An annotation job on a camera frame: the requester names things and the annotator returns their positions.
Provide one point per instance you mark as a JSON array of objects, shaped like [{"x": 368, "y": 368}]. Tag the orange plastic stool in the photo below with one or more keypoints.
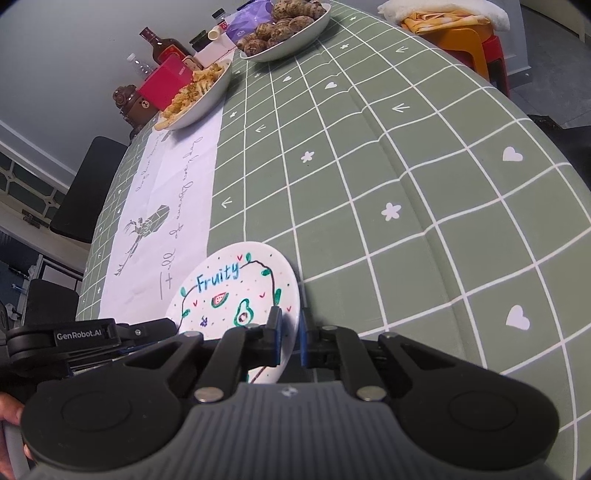
[{"x": 461, "y": 44}]

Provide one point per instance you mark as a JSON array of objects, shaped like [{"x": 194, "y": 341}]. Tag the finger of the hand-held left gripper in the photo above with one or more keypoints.
[{"x": 147, "y": 330}]

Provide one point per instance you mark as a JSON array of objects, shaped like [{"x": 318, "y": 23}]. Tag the clear water bottle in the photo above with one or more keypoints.
[{"x": 138, "y": 67}]

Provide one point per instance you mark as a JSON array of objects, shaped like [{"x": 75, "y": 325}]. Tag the black chair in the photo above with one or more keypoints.
[
  {"x": 53, "y": 300},
  {"x": 87, "y": 189}
]

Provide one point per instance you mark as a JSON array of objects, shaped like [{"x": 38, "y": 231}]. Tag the purple tissue pack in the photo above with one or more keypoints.
[{"x": 249, "y": 21}]

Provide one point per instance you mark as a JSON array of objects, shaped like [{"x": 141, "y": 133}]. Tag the white oval dish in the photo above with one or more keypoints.
[
  {"x": 295, "y": 44},
  {"x": 207, "y": 99}
]

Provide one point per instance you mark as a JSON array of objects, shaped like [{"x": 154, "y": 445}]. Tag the white condiment holder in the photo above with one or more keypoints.
[{"x": 214, "y": 51}]

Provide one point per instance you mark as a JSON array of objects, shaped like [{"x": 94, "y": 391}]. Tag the white table runner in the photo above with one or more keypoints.
[{"x": 175, "y": 194}]

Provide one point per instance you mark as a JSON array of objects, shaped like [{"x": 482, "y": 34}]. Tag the pink box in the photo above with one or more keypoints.
[{"x": 161, "y": 85}]

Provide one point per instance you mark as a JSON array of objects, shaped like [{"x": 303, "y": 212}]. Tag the pile of taro roots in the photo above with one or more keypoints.
[{"x": 281, "y": 25}]

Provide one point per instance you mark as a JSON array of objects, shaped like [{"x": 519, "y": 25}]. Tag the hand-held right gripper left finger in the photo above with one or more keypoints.
[{"x": 275, "y": 334}]

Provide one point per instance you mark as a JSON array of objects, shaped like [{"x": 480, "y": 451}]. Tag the red plastic stool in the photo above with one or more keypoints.
[{"x": 497, "y": 60}]

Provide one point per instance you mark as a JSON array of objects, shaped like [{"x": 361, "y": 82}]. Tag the brown bear bottle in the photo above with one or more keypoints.
[{"x": 131, "y": 106}]

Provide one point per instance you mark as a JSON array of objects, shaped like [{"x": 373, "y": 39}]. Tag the green checked tablecloth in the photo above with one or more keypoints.
[{"x": 392, "y": 161}]

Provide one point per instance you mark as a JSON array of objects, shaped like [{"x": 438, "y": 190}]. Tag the yellow cloth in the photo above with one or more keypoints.
[{"x": 443, "y": 22}]

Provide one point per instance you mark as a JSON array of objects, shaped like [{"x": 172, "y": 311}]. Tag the brown liquor bottle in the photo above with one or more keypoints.
[{"x": 161, "y": 46}]

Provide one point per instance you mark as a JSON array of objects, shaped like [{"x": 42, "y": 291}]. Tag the small red label bottle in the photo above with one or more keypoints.
[{"x": 220, "y": 18}]

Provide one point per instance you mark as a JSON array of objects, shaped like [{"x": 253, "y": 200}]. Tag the white glass panel door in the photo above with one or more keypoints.
[{"x": 32, "y": 180}]

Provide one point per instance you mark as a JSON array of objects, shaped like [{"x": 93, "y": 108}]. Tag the small white tube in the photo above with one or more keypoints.
[{"x": 213, "y": 35}]

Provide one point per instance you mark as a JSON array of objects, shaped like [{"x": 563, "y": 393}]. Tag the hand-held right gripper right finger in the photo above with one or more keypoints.
[{"x": 303, "y": 344}]

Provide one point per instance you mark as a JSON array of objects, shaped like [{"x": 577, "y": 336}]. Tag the fruit print white plate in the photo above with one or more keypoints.
[{"x": 221, "y": 290}]

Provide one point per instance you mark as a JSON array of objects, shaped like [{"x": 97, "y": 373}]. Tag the person's left hand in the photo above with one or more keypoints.
[{"x": 10, "y": 408}]

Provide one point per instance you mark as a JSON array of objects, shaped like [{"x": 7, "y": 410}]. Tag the fried cauliflower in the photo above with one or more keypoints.
[{"x": 191, "y": 94}]

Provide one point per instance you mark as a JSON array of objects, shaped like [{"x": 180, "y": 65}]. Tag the dark glass jar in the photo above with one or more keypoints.
[{"x": 198, "y": 41}]

